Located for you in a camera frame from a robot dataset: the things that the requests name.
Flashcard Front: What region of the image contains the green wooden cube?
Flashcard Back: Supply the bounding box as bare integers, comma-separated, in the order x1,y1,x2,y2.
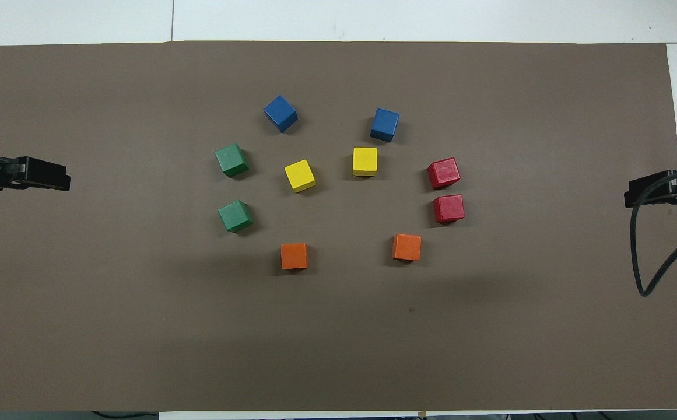
218,199,254,234
215,143,250,179

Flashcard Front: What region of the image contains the red wooden cube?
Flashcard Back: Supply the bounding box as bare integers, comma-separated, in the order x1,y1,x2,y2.
433,194,466,225
427,157,462,191

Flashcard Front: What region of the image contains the blue wooden cube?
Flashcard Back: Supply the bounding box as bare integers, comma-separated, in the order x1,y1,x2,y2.
264,94,299,134
370,108,401,144

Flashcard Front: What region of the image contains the yellow wooden cube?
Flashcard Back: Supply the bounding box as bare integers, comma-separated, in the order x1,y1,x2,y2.
284,159,317,194
352,147,379,177

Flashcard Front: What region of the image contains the orange wooden cube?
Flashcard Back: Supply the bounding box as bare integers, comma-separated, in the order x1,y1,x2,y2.
391,233,422,263
280,243,309,271

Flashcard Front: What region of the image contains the brown table mat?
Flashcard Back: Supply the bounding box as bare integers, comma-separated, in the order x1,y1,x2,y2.
0,40,677,412

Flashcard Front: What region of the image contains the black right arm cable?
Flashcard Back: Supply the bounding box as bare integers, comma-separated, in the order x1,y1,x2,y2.
630,166,677,298

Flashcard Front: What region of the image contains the black floor cable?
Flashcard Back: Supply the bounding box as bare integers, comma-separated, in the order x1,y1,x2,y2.
90,410,159,419

